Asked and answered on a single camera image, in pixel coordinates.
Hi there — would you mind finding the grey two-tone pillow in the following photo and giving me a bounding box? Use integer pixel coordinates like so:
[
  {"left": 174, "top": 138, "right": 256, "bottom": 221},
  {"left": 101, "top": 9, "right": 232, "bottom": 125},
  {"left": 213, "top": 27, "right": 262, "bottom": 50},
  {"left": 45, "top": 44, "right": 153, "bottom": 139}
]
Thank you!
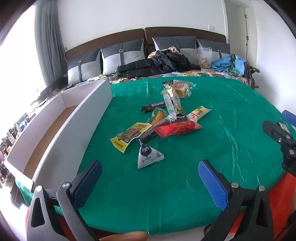
[
  {"left": 196, "top": 39, "right": 231, "bottom": 58},
  {"left": 67, "top": 49, "right": 102, "bottom": 84},
  {"left": 100, "top": 39, "right": 145, "bottom": 75},
  {"left": 152, "top": 36, "right": 197, "bottom": 57}
]

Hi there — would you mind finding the yellow snack packet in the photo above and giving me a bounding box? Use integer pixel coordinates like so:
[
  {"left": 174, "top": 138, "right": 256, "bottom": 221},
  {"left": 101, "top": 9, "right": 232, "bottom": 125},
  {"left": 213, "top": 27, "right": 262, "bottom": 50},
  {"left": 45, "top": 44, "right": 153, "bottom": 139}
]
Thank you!
[{"left": 110, "top": 122, "right": 153, "bottom": 152}]

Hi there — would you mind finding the beige cloth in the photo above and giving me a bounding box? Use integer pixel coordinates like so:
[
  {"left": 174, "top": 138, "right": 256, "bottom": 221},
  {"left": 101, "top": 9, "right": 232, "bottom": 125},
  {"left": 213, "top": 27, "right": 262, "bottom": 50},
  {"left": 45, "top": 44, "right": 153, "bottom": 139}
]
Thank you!
[{"left": 147, "top": 46, "right": 179, "bottom": 58}]

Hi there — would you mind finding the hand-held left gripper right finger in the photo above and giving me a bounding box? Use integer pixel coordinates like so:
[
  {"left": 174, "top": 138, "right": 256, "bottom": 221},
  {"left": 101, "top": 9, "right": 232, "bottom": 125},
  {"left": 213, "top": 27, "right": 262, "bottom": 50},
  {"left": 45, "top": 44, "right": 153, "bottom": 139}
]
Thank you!
[{"left": 198, "top": 159, "right": 275, "bottom": 241}]

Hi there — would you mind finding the green tablecloth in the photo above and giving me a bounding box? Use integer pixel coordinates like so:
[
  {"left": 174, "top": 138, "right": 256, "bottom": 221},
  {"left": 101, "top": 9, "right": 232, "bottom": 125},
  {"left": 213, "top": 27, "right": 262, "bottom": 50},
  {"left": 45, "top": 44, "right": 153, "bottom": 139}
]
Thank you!
[{"left": 14, "top": 75, "right": 296, "bottom": 234}]

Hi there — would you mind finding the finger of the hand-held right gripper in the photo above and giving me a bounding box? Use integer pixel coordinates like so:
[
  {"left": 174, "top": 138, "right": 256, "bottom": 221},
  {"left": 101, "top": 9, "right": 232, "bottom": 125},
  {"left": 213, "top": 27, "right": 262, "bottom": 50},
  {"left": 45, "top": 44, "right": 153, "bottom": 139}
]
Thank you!
[
  {"left": 262, "top": 120, "right": 296, "bottom": 173},
  {"left": 282, "top": 110, "right": 296, "bottom": 128}
]

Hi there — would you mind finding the person's orange clothing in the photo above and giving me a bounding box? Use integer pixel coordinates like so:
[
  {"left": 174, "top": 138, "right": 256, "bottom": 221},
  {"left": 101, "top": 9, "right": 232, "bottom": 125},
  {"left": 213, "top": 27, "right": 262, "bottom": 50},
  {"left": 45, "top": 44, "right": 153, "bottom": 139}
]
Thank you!
[{"left": 25, "top": 171, "right": 296, "bottom": 241}]

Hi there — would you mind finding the clear plastic bag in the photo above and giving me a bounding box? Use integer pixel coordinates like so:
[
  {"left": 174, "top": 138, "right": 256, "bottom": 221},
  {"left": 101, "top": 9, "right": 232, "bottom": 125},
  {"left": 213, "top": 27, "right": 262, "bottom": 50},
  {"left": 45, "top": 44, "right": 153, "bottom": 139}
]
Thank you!
[{"left": 196, "top": 47, "right": 213, "bottom": 69}]

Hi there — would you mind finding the dark metal frame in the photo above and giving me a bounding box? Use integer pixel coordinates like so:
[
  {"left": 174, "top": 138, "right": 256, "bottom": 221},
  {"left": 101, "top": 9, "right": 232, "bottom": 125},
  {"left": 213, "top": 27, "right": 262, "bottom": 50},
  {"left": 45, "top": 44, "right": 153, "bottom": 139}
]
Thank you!
[{"left": 245, "top": 61, "right": 260, "bottom": 88}]

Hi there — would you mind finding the white door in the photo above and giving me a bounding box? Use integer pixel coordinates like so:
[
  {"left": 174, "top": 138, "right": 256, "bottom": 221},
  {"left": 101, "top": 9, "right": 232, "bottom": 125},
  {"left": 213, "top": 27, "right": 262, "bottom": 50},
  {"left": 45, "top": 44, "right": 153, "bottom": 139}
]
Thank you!
[{"left": 240, "top": 7, "right": 262, "bottom": 65}]

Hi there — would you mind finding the long clear snack packet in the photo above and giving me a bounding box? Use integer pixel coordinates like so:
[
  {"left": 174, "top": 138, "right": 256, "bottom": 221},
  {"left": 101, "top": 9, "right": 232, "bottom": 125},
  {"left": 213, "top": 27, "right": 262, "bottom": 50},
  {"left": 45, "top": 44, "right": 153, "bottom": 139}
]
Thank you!
[{"left": 161, "top": 89, "right": 177, "bottom": 121}]

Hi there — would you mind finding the group of bottles and jars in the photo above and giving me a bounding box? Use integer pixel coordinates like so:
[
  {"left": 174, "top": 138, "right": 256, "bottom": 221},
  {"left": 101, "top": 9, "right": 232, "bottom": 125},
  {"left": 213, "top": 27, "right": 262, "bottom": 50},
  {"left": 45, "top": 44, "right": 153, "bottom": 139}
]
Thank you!
[{"left": 0, "top": 111, "right": 36, "bottom": 163}]

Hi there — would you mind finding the person's left hand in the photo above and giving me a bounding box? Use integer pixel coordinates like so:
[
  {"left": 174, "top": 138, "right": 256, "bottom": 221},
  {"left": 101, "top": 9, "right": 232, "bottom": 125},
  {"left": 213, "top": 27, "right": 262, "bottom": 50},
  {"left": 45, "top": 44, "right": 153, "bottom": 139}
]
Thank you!
[{"left": 98, "top": 231, "right": 148, "bottom": 241}]

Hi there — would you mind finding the white cardboard box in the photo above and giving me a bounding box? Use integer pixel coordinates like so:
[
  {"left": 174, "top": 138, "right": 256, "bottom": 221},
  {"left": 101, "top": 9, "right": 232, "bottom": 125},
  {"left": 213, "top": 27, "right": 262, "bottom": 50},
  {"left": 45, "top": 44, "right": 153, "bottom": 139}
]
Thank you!
[{"left": 3, "top": 77, "right": 114, "bottom": 186}]

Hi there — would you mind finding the floral bedspread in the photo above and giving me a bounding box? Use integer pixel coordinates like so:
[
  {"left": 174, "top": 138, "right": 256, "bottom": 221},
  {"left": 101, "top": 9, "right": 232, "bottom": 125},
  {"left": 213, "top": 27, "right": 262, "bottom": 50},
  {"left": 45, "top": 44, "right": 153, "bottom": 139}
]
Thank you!
[{"left": 46, "top": 68, "right": 255, "bottom": 88}]

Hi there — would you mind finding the clear packet orange food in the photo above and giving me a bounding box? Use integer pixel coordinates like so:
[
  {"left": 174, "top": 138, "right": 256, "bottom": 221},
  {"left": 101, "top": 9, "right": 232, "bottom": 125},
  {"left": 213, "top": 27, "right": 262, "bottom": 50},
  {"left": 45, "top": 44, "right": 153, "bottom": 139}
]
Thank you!
[{"left": 146, "top": 109, "right": 168, "bottom": 127}]

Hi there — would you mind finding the brown chocolate bar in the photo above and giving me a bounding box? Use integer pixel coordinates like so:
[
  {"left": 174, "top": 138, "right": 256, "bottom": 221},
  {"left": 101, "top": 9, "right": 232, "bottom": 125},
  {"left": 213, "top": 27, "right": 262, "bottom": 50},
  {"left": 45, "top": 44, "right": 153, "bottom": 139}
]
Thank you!
[{"left": 142, "top": 101, "right": 166, "bottom": 113}]

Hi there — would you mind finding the dark brown bar clear packet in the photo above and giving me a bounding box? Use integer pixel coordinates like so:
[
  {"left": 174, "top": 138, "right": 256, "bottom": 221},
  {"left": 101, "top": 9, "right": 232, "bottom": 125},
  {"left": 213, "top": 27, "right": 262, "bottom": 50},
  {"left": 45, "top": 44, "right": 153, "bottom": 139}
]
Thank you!
[{"left": 139, "top": 117, "right": 171, "bottom": 142}]

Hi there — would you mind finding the grey triangular snack packet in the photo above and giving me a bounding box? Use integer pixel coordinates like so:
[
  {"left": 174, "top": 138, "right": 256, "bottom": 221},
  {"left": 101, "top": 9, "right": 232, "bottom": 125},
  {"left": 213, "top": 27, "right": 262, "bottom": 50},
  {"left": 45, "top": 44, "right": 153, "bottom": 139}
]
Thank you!
[{"left": 137, "top": 140, "right": 165, "bottom": 169}]

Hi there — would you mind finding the black puffer jacket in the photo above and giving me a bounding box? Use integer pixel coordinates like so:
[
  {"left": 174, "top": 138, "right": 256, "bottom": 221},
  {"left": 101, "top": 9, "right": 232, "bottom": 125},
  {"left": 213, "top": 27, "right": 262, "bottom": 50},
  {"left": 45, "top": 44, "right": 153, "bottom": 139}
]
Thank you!
[{"left": 117, "top": 49, "right": 201, "bottom": 79}]

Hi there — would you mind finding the clear bread packet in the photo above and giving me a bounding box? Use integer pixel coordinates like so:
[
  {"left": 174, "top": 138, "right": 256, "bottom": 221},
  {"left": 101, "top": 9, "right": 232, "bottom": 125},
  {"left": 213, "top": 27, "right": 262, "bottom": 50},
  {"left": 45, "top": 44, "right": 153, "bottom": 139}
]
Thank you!
[{"left": 172, "top": 80, "right": 197, "bottom": 99}]

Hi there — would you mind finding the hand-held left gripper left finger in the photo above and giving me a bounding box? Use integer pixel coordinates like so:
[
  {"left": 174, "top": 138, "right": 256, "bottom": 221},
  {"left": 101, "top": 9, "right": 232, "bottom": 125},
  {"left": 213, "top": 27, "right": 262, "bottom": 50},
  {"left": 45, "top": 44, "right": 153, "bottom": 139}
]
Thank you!
[{"left": 26, "top": 159, "right": 103, "bottom": 241}]

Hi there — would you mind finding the black and green snack packet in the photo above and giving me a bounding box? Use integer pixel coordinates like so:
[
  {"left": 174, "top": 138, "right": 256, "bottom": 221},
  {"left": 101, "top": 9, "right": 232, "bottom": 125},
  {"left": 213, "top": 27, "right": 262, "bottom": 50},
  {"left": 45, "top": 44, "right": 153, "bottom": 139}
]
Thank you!
[{"left": 162, "top": 80, "right": 187, "bottom": 122}]

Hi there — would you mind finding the blue cloth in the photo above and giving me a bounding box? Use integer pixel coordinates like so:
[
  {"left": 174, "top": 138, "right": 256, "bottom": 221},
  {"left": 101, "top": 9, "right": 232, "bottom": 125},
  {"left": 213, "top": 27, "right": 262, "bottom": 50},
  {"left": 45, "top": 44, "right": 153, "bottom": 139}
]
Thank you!
[{"left": 211, "top": 54, "right": 247, "bottom": 76}]

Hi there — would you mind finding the white snack packet red label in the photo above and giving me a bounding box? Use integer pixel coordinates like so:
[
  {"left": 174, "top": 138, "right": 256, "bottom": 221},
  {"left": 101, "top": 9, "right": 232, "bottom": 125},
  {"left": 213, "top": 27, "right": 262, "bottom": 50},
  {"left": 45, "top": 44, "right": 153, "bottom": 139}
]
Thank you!
[{"left": 186, "top": 105, "right": 212, "bottom": 122}]

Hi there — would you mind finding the grey curtain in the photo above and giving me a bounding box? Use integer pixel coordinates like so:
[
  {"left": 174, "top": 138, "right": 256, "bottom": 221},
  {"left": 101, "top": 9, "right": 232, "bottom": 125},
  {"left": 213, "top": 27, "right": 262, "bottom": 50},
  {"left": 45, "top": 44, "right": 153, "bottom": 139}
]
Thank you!
[{"left": 37, "top": 0, "right": 67, "bottom": 86}]

